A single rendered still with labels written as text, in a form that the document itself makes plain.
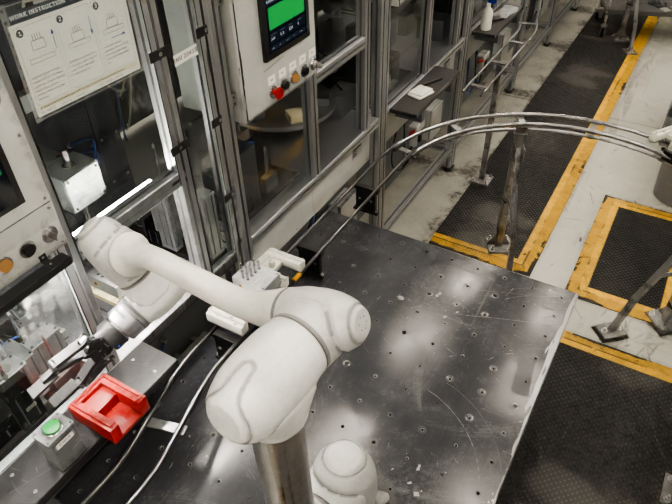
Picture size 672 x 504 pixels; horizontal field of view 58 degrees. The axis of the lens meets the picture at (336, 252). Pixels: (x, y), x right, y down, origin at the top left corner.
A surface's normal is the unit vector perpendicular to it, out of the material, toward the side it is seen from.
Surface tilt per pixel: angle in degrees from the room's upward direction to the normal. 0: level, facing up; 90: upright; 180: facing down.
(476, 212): 0
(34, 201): 90
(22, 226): 90
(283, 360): 33
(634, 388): 0
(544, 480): 0
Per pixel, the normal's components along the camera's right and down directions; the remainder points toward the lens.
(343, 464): 0.04, -0.85
